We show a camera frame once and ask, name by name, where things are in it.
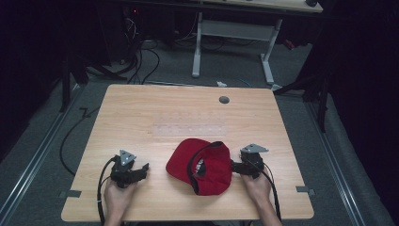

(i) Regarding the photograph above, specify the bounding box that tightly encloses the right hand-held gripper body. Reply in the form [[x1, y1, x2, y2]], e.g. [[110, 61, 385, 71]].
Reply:
[[239, 143, 270, 180]]

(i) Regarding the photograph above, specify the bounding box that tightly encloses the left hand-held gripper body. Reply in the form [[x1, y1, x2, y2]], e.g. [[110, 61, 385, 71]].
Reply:
[[109, 149, 139, 189]]

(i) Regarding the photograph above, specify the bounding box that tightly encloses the red baseball cap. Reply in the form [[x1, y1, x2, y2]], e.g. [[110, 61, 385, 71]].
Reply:
[[165, 137, 233, 197]]

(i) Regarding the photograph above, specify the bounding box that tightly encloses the person's left hand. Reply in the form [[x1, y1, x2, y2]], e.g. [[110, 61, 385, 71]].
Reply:
[[104, 179, 139, 218]]

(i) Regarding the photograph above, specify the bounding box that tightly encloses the person's right hand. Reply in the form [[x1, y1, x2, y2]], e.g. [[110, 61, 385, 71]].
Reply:
[[240, 167, 273, 208]]

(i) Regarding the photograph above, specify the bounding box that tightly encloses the grey tape strip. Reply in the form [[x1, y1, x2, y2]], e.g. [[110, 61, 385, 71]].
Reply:
[[58, 189, 83, 200], [295, 186, 316, 196]]

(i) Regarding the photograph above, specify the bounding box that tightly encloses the black metal stand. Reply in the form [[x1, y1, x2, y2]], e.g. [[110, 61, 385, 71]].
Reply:
[[58, 46, 128, 113], [273, 67, 330, 134]]

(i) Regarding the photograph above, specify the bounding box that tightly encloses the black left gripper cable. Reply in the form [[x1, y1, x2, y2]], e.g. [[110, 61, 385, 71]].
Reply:
[[96, 156, 117, 226]]

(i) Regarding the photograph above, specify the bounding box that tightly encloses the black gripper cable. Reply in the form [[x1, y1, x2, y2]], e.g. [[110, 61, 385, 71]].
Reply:
[[96, 156, 117, 226], [262, 162, 282, 222]]

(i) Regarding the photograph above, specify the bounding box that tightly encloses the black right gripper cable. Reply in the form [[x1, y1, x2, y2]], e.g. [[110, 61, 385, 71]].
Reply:
[[262, 162, 282, 222]]

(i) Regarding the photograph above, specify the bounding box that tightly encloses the black floor cable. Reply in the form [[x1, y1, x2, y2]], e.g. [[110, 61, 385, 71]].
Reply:
[[59, 106, 101, 177]]

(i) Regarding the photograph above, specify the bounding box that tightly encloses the bundle of black cables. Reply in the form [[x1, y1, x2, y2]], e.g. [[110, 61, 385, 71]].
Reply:
[[120, 8, 161, 85]]

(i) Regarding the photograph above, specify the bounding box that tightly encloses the white metal desk frame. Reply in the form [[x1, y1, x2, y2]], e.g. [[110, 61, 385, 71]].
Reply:
[[191, 11, 283, 85]]

